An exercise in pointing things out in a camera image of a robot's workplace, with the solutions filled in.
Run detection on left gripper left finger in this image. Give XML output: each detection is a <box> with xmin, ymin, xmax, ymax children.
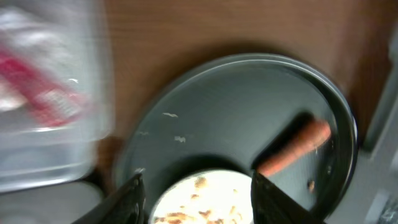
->
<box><xmin>72</xmin><ymin>173</ymin><xmax>146</xmax><ymax>224</ymax></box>

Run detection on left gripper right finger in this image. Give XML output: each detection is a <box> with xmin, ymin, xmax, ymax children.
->
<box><xmin>251</xmin><ymin>171</ymin><xmax>325</xmax><ymax>224</ymax></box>

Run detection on rice and food scraps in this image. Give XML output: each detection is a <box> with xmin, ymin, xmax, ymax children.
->
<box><xmin>154</xmin><ymin>174</ymin><xmax>253</xmax><ymax>224</ymax></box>

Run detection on grey plate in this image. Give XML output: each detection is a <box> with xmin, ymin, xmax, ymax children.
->
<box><xmin>149</xmin><ymin>169</ymin><xmax>256</xmax><ymax>224</ymax></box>

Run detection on red snack wrapper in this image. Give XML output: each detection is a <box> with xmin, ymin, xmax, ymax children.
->
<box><xmin>1</xmin><ymin>49</ymin><xmax>89</xmax><ymax>127</ymax></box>

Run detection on grey dishwasher rack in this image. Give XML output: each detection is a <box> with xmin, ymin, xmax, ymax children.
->
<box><xmin>326</xmin><ymin>27</ymin><xmax>397</xmax><ymax>224</ymax></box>

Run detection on nut on tray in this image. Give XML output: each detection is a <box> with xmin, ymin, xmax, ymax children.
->
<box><xmin>307</xmin><ymin>180</ymin><xmax>315</xmax><ymax>192</ymax></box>

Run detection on round black tray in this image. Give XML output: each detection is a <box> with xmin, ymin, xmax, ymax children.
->
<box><xmin>113</xmin><ymin>54</ymin><xmax>358</xmax><ymax>219</ymax></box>

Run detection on clear plastic bin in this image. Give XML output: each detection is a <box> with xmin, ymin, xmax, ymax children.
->
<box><xmin>1</xmin><ymin>0</ymin><xmax>114</xmax><ymax>192</ymax></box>

